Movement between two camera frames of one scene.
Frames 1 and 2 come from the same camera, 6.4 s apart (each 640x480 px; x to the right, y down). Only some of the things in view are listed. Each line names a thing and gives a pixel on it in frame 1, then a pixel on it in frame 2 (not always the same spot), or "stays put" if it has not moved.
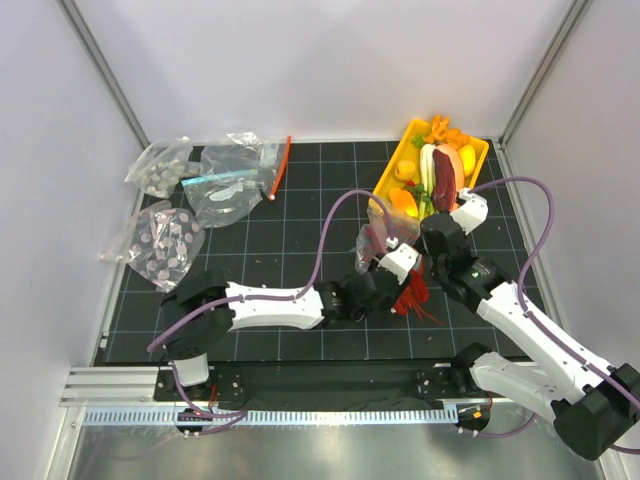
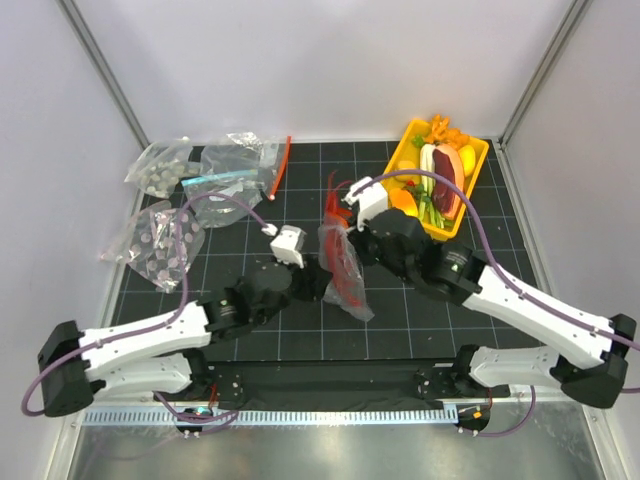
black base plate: (327, 387) stays put
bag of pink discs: (159, 244) stays put
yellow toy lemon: (468, 158) stays put
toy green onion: (426, 208) stays put
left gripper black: (390, 301) -> (313, 282)
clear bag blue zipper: (228, 184) stays put
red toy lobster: (415, 294) -> (337, 219)
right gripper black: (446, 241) -> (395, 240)
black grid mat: (307, 235) stays put
